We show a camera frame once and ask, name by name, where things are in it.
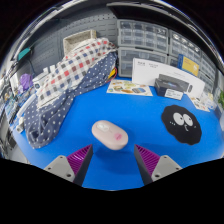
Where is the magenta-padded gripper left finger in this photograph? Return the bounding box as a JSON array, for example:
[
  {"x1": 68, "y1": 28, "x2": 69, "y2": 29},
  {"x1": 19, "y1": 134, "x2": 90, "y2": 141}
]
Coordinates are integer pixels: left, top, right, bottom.
[{"x1": 44, "y1": 144, "x2": 95, "y2": 188}]

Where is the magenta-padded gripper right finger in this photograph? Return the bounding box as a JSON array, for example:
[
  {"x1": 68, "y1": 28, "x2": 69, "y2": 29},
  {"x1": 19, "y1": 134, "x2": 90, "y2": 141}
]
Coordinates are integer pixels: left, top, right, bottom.
[{"x1": 133, "y1": 144, "x2": 183, "y2": 186}]

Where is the pink computer mouse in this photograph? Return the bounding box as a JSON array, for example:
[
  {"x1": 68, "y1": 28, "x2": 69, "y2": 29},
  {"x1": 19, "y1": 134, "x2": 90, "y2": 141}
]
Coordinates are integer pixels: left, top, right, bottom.
[{"x1": 91, "y1": 119, "x2": 129, "y2": 151}]

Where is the black fuzzy mouse pad with eyes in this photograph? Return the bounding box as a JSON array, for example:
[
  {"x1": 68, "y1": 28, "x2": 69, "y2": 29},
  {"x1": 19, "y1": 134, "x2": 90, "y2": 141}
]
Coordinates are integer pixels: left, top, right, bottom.
[{"x1": 160, "y1": 104, "x2": 203, "y2": 146}]

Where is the navy polka-dot cloth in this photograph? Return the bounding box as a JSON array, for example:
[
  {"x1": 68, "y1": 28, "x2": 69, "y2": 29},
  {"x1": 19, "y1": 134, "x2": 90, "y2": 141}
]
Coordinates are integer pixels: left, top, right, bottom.
[{"x1": 23, "y1": 51, "x2": 119, "y2": 150}]

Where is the colourful sticker sheet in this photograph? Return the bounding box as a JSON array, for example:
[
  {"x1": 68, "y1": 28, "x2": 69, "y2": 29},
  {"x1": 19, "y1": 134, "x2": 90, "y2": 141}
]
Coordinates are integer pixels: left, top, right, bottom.
[
  {"x1": 106, "y1": 78, "x2": 154, "y2": 97},
  {"x1": 188, "y1": 94, "x2": 212, "y2": 113}
]

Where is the small black box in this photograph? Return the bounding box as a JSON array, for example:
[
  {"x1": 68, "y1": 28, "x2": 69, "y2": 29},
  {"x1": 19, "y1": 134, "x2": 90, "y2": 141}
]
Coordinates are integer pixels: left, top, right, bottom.
[{"x1": 153, "y1": 78, "x2": 185, "y2": 101}]

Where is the small white box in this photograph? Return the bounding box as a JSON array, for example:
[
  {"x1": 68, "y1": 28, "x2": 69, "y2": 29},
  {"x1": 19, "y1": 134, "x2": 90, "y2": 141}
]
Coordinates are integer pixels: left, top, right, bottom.
[{"x1": 201, "y1": 91, "x2": 218, "y2": 111}]

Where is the purple soft toy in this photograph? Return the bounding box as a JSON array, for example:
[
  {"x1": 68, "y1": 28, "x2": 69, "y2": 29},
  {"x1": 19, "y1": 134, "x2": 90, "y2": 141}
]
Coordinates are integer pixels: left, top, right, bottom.
[{"x1": 18, "y1": 73, "x2": 34, "y2": 92}]

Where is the long white keyboard box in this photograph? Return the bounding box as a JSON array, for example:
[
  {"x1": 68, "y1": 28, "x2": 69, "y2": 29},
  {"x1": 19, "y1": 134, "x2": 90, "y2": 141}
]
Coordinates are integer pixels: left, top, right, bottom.
[{"x1": 131, "y1": 57, "x2": 206, "y2": 99}]

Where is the red blue checkered cloth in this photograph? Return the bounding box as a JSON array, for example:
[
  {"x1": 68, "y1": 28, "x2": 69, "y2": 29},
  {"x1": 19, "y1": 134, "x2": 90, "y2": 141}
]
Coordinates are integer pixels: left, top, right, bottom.
[{"x1": 35, "y1": 37, "x2": 118, "y2": 109}]

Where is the yellow and blue box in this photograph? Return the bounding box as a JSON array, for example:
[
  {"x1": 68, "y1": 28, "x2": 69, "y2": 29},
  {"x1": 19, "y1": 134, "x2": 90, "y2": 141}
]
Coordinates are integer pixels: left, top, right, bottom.
[{"x1": 176, "y1": 53, "x2": 200, "y2": 78}]

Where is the teal tool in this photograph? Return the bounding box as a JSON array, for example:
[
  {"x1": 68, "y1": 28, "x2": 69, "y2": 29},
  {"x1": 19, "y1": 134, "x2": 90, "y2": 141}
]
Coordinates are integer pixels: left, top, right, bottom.
[{"x1": 17, "y1": 47, "x2": 33, "y2": 61}]

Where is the white woven basket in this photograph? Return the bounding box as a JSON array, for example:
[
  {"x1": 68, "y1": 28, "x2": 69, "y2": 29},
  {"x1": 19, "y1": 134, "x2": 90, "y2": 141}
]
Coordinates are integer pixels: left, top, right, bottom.
[{"x1": 62, "y1": 29, "x2": 98, "y2": 56}]

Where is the dark wall shelf unit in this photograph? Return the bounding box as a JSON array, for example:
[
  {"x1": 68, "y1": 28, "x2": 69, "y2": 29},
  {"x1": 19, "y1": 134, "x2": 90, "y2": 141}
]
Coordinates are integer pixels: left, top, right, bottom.
[{"x1": 106, "y1": 1, "x2": 219, "y2": 54}]

